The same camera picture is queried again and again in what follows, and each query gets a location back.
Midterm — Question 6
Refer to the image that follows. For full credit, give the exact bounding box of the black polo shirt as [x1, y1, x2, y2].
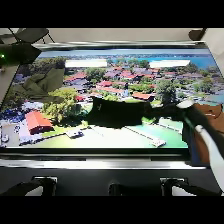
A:
[85, 96, 158, 130]

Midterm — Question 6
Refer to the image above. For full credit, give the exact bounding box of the silver frame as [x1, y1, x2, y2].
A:
[0, 155, 224, 197]

